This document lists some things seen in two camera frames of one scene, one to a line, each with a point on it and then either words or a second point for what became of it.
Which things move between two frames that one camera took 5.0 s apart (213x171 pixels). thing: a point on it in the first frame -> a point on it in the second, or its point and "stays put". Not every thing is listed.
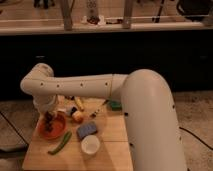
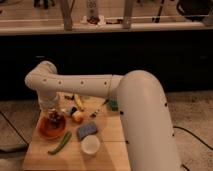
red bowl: x=58 y=126 stays put
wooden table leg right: x=128 y=13 stays put
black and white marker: x=93 y=115 stays put
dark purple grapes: x=48 y=126 -> x=56 y=120
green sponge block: x=116 y=106 stays put
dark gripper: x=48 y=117 -> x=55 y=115
